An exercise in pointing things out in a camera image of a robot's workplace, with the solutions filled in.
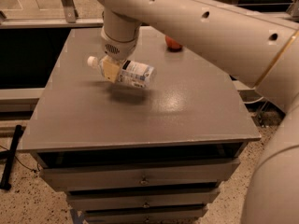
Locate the black stand leg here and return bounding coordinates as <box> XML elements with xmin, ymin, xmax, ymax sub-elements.
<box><xmin>0</xmin><ymin>125</ymin><xmax>23</xmax><ymax>190</ymax></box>

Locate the middle grey drawer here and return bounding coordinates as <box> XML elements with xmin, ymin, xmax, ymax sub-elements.
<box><xmin>67</xmin><ymin>188</ymin><xmax>220</xmax><ymax>211</ymax></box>

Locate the red apple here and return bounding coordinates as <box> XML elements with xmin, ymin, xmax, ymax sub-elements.
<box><xmin>165</xmin><ymin>36</ymin><xmax>182</xmax><ymax>50</ymax></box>

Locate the bottom grey drawer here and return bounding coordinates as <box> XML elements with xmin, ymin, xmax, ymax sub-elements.
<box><xmin>85</xmin><ymin>205</ymin><xmax>207</xmax><ymax>224</ymax></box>

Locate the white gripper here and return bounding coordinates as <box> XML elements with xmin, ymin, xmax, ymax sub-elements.
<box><xmin>100</xmin><ymin>29</ymin><xmax>138</xmax><ymax>83</ymax></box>

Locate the clear plastic water bottle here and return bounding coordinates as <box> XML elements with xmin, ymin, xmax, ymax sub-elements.
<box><xmin>87</xmin><ymin>56</ymin><xmax>156</xmax><ymax>89</ymax></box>

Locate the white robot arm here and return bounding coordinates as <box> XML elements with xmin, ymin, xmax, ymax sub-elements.
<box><xmin>97</xmin><ymin>0</ymin><xmax>299</xmax><ymax>224</ymax></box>

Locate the grey drawer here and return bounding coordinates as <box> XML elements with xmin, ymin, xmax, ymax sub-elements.
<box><xmin>85</xmin><ymin>205</ymin><xmax>207</xmax><ymax>224</ymax></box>
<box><xmin>41</xmin><ymin>158</ymin><xmax>240</xmax><ymax>191</ymax></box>
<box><xmin>67</xmin><ymin>188</ymin><xmax>220</xmax><ymax>211</ymax></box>

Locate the grey drawer cabinet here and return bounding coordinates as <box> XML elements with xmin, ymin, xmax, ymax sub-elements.
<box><xmin>17</xmin><ymin>23</ymin><xmax>262</xmax><ymax>224</ymax></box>

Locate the top grey drawer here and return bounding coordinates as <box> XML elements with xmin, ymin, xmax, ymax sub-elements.
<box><xmin>41</xmin><ymin>158</ymin><xmax>240</xmax><ymax>191</ymax></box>

